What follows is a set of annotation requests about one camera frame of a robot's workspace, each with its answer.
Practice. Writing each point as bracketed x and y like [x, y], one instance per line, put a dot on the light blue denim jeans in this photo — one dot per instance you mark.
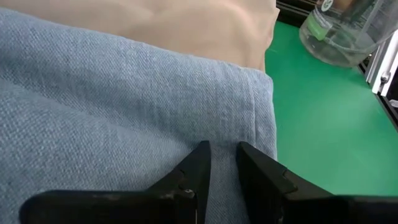
[109, 124]

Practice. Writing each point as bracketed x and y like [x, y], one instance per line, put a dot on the white bracket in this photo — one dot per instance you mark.
[384, 68]

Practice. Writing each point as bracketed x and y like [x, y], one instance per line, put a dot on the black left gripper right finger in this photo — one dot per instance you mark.
[264, 186]

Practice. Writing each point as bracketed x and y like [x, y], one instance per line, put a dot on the clear plastic bottle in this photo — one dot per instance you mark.
[342, 40]

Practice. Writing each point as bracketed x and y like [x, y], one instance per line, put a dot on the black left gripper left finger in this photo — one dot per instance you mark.
[186, 186]

